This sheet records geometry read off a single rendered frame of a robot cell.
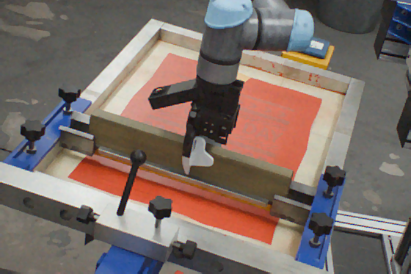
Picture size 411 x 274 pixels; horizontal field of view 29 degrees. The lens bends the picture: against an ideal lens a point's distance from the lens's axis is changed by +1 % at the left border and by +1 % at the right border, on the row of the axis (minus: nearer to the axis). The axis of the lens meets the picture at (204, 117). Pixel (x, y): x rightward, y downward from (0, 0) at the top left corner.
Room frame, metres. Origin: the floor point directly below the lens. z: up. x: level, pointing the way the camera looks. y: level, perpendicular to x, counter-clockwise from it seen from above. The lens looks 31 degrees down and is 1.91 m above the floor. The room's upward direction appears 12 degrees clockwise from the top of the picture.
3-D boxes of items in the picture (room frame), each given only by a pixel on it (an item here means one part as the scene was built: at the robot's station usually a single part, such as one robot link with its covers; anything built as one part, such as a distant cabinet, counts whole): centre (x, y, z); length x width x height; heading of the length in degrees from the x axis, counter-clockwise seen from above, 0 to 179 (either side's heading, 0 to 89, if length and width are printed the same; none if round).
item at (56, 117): (1.31, 0.29, 0.98); 0.30 x 0.05 x 0.07; 169
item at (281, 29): (1.33, -0.09, 1.31); 0.11 x 0.11 x 0.08; 20
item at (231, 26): (1.28, -0.01, 1.31); 0.09 x 0.08 x 0.11; 110
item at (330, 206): (1.21, -0.25, 0.98); 0.30 x 0.05 x 0.07; 169
